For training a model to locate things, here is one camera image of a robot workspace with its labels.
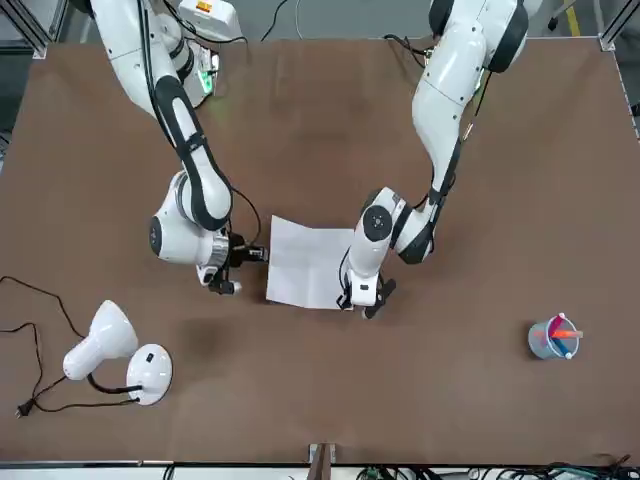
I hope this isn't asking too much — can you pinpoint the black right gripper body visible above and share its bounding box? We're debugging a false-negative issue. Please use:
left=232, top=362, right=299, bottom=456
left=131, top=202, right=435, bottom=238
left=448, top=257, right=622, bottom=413
left=228, top=233, right=254, bottom=271

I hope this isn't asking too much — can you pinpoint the white A4 paper sheet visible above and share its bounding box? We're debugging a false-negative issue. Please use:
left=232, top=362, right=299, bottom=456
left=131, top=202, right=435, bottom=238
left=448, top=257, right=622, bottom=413
left=264, top=214, right=356, bottom=310

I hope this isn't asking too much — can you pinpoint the white desk lamp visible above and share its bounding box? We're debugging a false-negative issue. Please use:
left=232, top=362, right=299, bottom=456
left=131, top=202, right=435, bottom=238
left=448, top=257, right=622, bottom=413
left=62, top=298, right=174, bottom=407

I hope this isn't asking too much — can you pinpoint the clear pen holder cup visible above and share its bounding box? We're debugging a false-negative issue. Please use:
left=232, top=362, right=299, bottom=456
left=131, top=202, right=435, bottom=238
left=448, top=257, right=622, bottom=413
left=527, top=312, right=586, bottom=361

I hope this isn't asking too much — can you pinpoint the white box with warning label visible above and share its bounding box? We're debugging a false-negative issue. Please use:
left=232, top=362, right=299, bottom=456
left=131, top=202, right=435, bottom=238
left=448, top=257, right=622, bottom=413
left=178, top=0, right=240, bottom=41

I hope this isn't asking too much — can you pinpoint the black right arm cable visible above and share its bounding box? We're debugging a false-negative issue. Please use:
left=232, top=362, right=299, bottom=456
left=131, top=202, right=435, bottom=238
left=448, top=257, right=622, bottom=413
left=134, top=0, right=264, bottom=249

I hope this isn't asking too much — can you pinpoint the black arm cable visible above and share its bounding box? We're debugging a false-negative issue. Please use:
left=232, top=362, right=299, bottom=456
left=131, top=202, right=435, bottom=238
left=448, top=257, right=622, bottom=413
left=134, top=0, right=264, bottom=249
left=338, top=37, right=491, bottom=301

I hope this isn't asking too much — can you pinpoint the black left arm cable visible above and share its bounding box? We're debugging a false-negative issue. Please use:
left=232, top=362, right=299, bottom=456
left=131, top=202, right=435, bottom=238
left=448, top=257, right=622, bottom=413
left=338, top=37, right=491, bottom=301

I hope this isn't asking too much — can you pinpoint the table divider post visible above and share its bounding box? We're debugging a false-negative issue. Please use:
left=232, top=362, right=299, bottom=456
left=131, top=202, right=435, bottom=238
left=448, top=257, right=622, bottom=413
left=306, top=441, right=340, bottom=480

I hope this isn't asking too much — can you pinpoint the black lamp power cord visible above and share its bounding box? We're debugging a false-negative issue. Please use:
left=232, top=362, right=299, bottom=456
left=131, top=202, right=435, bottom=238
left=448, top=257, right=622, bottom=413
left=0, top=275, right=142, bottom=420

